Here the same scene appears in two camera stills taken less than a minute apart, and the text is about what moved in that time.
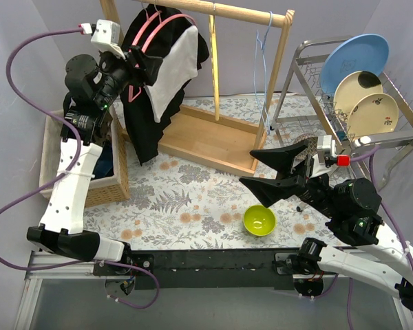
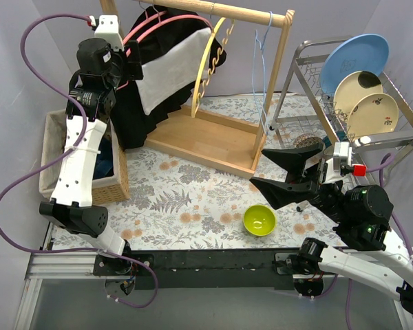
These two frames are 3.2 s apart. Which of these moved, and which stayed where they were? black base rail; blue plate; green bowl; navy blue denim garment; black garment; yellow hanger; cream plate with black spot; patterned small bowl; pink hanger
Moved: black garment; pink hanger; yellow hanger
Stayed: navy blue denim garment; blue plate; green bowl; patterned small bowl; cream plate with black spot; black base rail
